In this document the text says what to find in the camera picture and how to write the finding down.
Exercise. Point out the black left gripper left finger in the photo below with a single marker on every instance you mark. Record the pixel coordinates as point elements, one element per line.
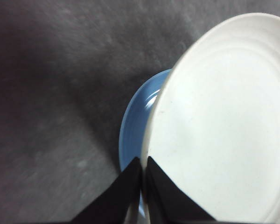
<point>117,198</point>

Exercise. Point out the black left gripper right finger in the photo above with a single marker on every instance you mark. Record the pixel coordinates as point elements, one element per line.
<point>168,200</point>

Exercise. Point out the blue round plate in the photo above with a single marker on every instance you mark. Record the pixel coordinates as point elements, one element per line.
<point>135,116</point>

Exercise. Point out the white round plate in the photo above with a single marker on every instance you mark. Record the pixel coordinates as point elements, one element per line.
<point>224,121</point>

